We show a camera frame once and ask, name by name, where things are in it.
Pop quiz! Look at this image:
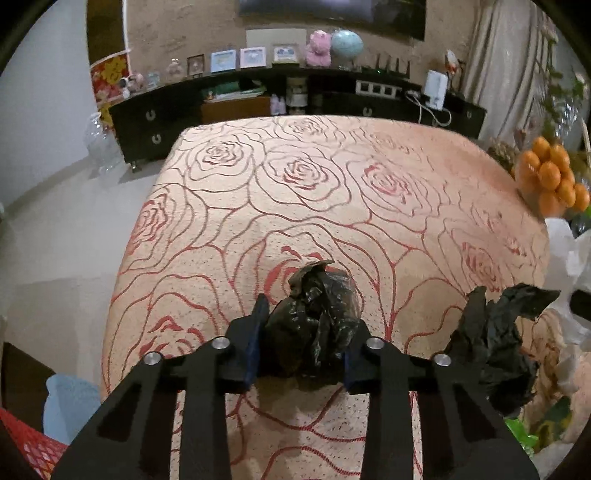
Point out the black plastic bag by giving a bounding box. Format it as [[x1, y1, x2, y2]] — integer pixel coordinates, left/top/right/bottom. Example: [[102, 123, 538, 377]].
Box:
[[445, 283, 560, 417], [257, 260, 361, 389]]

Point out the rose pattern tablecloth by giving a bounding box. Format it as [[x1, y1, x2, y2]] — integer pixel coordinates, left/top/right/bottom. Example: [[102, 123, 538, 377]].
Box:
[[100, 114, 551, 480]]

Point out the green snack wrapper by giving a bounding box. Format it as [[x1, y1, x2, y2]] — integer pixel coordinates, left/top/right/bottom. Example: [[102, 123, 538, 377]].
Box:
[[504, 417, 539, 457]]

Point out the black tv cabinet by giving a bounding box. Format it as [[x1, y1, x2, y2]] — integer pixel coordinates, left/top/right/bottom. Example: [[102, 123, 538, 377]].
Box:
[[109, 66, 487, 166]]

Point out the red plastic mesh basket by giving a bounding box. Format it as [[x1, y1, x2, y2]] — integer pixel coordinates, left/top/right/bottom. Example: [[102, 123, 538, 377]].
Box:
[[1, 408, 67, 479]]

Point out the large clear glass jar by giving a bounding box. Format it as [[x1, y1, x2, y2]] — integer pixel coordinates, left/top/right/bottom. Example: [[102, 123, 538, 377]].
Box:
[[84, 112, 123, 174]]

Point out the glass bowl of oranges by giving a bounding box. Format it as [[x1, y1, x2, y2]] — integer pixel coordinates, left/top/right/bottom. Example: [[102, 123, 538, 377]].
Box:
[[513, 136, 590, 219]]

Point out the framed picture white left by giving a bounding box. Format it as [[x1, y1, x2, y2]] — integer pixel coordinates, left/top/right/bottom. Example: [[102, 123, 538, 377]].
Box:
[[211, 49, 236, 74]]

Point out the framed picture white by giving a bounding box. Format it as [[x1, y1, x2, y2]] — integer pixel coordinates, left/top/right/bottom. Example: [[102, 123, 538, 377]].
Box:
[[273, 44, 300, 64], [240, 47, 266, 70], [211, 49, 236, 74]]

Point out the white power strip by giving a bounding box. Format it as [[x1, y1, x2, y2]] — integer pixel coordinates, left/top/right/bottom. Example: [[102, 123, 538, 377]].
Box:
[[356, 80, 402, 100]]

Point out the framed picture white middle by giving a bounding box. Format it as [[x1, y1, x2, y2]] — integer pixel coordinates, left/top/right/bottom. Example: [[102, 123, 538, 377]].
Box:
[[240, 47, 266, 70]]

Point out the framed picture white right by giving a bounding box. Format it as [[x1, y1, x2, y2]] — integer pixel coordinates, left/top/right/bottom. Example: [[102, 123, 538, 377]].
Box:
[[273, 44, 300, 64]]

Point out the pink plush toy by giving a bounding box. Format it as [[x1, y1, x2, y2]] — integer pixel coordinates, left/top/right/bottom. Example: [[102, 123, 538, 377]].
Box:
[[305, 30, 332, 68]]

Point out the black wifi router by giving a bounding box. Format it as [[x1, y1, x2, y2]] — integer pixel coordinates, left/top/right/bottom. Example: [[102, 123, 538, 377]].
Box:
[[362, 54, 411, 80]]

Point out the white router box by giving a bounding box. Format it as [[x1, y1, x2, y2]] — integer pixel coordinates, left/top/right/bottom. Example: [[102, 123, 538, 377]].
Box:
[[423, 70, 449, 111]]

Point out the light blue globe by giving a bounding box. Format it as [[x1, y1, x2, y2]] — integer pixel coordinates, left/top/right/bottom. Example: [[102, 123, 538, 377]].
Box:
[[331, 30, 363, 61]]

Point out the glass flower vase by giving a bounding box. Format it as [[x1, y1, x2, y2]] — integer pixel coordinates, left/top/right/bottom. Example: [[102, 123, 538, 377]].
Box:
[[539, 66, 588, 145]]

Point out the small dark photo frame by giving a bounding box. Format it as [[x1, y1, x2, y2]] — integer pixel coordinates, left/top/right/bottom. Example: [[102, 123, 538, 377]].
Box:
[[186, 54, 204, 77]]

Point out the red festive wall poster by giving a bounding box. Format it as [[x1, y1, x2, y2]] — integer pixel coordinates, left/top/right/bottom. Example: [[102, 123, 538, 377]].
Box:
[[90, 50, 130, 130]]

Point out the black wall television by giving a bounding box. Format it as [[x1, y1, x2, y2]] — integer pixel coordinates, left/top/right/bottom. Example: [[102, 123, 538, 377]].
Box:
[[238, 0, 427, 41]]

